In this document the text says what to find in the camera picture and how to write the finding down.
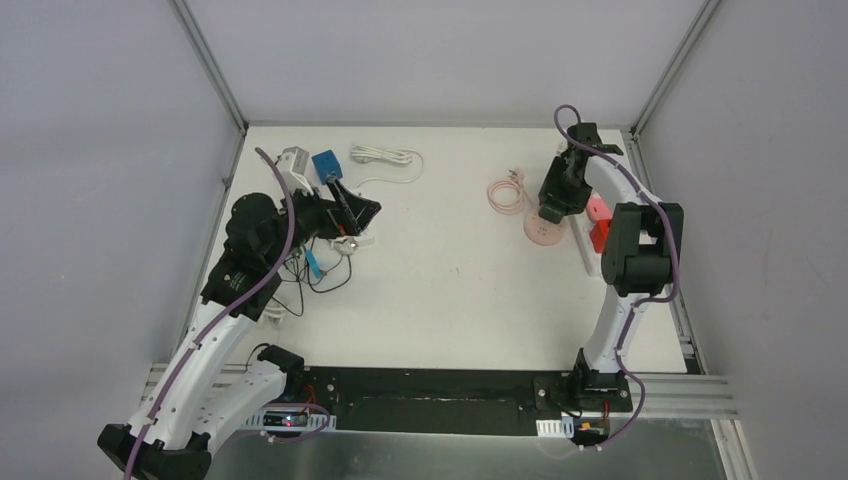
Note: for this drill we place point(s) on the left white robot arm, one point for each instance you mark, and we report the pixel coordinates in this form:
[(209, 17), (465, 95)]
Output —
[(180, 427)]

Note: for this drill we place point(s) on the pink round power strip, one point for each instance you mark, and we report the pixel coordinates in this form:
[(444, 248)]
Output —
[(543, 232)]

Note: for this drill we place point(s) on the white long power strip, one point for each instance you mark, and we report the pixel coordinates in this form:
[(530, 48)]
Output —
[(582, 227)]

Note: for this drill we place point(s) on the white USB power strip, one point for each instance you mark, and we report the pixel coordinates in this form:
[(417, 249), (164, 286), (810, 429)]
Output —
[(364, 240)]

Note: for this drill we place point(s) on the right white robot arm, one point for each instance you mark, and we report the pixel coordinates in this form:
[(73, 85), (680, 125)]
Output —
[(640, 257)]

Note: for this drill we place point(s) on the light blue plug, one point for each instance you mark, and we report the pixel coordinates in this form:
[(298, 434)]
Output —
[(313, 264)]

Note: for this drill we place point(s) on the pink plug adapter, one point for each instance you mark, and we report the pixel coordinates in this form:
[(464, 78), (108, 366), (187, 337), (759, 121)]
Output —
[(597, 210)]

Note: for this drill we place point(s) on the green patterned cube adapter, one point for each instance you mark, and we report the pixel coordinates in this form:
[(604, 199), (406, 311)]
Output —
[(550, 214)]

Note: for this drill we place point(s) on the red plug adapter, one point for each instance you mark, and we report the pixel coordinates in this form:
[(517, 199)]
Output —
[(599, 234)]

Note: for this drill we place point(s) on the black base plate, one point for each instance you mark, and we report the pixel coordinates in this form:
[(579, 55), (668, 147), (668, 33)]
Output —
[(460, 402)]

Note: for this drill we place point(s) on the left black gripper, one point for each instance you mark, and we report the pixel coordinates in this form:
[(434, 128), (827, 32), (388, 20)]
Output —
[(337, 216)]

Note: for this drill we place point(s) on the dark blue cube adapter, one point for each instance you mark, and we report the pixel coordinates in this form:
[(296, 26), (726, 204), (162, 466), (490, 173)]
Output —
[(327, 167)]

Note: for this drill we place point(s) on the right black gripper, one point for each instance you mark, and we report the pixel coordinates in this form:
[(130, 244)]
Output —
[(574, 202)]

